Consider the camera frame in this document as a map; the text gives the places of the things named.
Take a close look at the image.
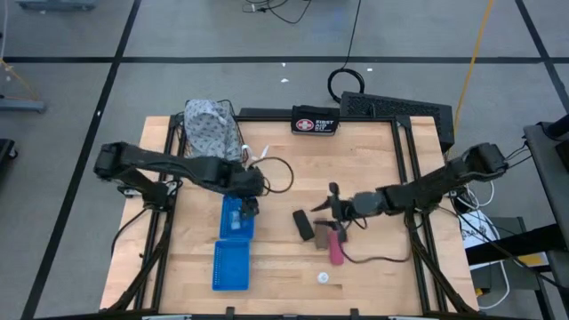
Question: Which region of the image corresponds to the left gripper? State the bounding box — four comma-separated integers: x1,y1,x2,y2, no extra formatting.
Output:
220,162,267,220

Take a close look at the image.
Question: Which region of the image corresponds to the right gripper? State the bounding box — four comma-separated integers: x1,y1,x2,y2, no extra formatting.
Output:
309,181,388,230

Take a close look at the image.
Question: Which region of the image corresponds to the pink bandage roll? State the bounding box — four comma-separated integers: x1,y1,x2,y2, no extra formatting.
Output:
327,228,346,267

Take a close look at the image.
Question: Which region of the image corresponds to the grey patterned cloth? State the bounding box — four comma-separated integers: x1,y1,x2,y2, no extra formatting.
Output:
183,98,271,169

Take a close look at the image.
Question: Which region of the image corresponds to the blue plastic basket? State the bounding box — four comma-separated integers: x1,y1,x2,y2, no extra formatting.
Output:
212,239,252,292
219,194,257,242

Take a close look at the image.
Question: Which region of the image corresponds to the black first aid kit bag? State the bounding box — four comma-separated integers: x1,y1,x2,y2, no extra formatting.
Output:
290,104,341,137

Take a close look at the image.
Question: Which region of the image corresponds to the black perforated computer case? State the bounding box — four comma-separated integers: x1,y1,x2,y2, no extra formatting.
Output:
339,91,456,153

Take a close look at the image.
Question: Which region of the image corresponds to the white paper bag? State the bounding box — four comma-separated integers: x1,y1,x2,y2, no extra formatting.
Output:
460,212,510,270

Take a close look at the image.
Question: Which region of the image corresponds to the dark side desk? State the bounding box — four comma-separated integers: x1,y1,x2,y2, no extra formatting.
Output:
523,119,569,268

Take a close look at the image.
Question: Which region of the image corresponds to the grey floor beam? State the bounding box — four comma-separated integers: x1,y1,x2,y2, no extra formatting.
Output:
0,98,48,114

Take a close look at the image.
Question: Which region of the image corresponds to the black floor object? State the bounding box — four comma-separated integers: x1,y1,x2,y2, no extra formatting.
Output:
0,138,19,164

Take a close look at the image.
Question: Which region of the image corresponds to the grey floor base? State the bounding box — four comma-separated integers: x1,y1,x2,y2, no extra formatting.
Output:
17,0,97,12

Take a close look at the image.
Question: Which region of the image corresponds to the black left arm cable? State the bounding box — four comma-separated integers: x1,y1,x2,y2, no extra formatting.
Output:
251,155,295,196

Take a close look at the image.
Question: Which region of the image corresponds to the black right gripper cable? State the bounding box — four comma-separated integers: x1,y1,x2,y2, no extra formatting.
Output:
337,230,413,264

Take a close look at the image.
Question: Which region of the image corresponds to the black aluminium table frame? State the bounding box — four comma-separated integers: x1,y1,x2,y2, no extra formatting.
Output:
101,114,479,320

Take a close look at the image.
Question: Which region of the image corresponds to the black wire basket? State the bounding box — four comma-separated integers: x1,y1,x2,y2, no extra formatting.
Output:
170,98,249,166

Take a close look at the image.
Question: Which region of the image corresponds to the black coiled floor cable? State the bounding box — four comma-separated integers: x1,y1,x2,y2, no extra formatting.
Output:
326,0,366,104

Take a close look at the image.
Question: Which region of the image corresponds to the yellow strap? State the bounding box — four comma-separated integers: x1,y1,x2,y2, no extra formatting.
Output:
445,0,495,159

